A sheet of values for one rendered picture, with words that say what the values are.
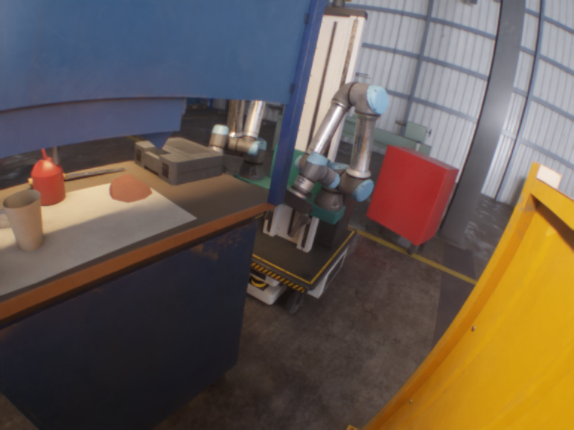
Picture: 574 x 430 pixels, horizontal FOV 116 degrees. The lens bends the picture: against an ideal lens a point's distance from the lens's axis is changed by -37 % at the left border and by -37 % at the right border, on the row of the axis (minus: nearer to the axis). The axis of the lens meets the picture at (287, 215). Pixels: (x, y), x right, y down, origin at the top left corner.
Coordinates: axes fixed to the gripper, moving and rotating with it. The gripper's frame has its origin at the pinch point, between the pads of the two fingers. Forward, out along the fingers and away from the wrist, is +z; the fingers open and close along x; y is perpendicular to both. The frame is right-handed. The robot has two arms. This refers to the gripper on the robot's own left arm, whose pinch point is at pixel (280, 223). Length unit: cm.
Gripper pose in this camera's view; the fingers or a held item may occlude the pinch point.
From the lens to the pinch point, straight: 113.0
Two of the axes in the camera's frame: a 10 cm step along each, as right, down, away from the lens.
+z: -5.0, 8.5, 1.3
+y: -4.2, -1.1, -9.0
